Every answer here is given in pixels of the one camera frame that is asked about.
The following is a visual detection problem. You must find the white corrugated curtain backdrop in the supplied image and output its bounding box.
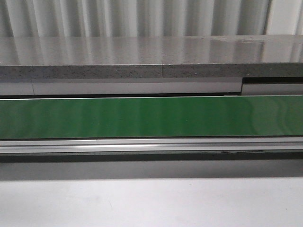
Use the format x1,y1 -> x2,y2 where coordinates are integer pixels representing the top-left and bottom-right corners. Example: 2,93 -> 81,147
0,0 -> 303,37

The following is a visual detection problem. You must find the aluminium conveyor front rail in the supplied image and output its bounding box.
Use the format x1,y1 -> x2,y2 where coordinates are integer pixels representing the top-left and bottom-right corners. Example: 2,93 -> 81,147
0,137 -> 303,154

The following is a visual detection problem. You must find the green conveyor belt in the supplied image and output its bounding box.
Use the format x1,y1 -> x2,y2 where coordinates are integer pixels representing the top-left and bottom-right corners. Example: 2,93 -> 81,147
0,96 -> 303,140

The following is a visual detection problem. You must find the white panel under countertop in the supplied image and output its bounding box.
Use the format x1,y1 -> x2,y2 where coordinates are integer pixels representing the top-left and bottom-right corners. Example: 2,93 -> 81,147
0,77 -> 303,96

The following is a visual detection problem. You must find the grey stone countertop slab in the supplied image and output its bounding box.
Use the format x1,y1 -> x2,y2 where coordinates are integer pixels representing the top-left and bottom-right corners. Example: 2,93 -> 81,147
0,35 -> 303,81

